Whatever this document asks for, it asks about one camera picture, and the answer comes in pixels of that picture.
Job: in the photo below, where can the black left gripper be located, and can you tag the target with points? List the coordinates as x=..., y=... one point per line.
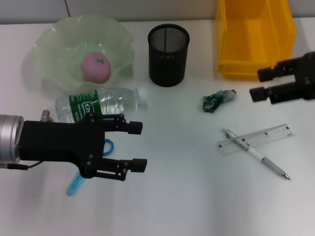
x=59, y=142

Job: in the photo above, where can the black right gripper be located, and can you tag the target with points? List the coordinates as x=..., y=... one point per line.
x=307, y=76

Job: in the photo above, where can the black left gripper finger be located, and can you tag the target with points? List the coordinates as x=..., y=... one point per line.
x=137, y=166

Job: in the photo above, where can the clear green-label water bottle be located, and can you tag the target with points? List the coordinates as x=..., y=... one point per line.
x=110, y=98

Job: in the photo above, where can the green plastic wrapper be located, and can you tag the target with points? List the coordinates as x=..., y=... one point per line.
x=216, y=99

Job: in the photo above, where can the pink peach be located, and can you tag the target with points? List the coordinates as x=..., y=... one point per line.
x=96, y=67

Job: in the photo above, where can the transparent plastic ruler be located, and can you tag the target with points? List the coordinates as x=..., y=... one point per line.
x=270, y=135

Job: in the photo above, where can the blue scissors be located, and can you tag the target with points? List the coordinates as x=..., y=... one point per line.
x=75, y=184

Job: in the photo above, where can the white grey pen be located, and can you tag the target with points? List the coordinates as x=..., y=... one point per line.
x=256, y=153

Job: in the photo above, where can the black mesh pen cup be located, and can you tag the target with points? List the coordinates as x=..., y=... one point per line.
x=167, y=61

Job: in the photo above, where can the pale green glass fruit plate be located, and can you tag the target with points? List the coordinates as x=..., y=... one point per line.
x=61, y=37

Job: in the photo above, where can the yellow plastic bin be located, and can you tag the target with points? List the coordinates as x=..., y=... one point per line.
x=253, y=37

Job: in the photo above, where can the left gripper silver connector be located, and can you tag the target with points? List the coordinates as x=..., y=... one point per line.
x=46, y=116

